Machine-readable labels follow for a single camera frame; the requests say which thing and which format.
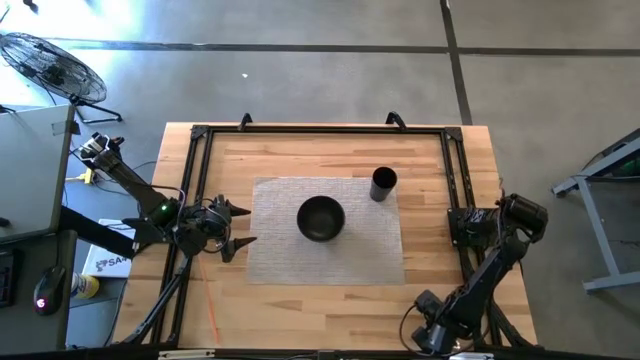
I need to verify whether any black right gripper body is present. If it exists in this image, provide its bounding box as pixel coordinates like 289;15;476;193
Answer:
428;298;471;340

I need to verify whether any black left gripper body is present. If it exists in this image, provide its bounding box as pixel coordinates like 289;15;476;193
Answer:
179;197;234;264

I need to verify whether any black round bowl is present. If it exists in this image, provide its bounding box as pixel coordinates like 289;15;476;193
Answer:
296;195;347;244

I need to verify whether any black cylindrical cup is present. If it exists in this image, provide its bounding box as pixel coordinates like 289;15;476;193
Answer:
369;166;399;203

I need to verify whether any grey woven placemat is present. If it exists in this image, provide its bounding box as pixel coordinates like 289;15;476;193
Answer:
244;175;406;286

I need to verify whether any white printed cardboard box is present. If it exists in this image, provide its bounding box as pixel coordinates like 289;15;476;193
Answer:
81;218;136;279

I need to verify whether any black diagonal beam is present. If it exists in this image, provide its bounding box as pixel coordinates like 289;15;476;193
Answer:
59;205;137;259

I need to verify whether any yellow white canister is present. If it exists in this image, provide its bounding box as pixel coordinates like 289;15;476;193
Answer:
69;272;101;300

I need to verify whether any black computer mouse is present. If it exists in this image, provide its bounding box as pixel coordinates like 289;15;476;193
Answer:
33;264;67;317

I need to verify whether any light grey desk top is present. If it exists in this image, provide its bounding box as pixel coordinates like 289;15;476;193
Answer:
0;103;76;246

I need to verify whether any black keyboard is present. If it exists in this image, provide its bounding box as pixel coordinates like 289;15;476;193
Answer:
0;249;21;309

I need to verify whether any dark grey desk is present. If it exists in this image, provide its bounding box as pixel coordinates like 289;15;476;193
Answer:
0;229;79;354

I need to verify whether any black floor fan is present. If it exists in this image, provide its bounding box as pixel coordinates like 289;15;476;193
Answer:
0;31;124;125

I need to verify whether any black floor cable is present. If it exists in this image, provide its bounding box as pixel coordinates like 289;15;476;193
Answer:
69;148;159;187

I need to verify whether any black aluminium table frame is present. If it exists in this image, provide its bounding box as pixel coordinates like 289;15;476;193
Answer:
112;123;544;351

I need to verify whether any grey metal table frame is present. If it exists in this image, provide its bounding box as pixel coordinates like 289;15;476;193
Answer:
551;127;640;294

